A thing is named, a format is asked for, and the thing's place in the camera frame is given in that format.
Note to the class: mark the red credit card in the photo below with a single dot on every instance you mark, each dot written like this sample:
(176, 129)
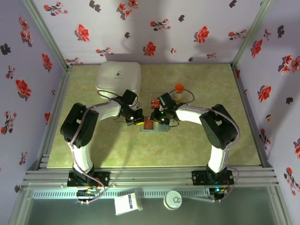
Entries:
(148, 125)
(154, 103)

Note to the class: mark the pale green card holder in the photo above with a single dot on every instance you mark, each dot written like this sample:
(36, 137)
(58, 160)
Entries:
(160, 129)

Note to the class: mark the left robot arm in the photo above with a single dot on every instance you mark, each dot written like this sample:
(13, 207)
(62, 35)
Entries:
(79, 126)

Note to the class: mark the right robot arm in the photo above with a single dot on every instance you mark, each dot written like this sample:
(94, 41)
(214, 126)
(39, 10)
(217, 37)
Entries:
(218, 129)

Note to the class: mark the clear acrylic card tray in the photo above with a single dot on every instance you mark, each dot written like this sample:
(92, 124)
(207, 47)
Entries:
(152, 95)

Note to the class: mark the pill bottle with orange cap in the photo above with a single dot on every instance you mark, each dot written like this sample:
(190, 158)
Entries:
(179, 88)

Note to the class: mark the white plastic lidded container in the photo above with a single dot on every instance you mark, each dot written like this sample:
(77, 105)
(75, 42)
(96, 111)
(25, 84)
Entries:
(117, 77)

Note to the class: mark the white box with blue print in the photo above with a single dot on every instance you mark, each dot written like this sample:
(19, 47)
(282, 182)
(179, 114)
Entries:
(124, 204)

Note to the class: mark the silver tin can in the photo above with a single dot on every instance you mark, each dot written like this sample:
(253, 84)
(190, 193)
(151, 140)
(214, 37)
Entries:
(172, 200)

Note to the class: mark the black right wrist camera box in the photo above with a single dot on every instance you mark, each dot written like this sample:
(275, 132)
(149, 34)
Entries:
(167, 101)

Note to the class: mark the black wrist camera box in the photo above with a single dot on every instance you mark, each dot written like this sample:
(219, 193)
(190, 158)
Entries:
(130, 98)
(167, 101)

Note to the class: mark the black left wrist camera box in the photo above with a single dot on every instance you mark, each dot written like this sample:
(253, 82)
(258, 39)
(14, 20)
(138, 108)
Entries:
(130, 98)

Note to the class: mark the aluminium enclosure frame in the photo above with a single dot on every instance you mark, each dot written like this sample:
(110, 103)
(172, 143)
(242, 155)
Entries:
(150, 174)

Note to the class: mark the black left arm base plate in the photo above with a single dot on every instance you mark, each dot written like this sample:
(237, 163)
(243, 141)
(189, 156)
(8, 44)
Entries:
(103, 179)

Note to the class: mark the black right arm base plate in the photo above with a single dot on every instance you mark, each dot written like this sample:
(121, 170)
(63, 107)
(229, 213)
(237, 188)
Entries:
(199, 178)

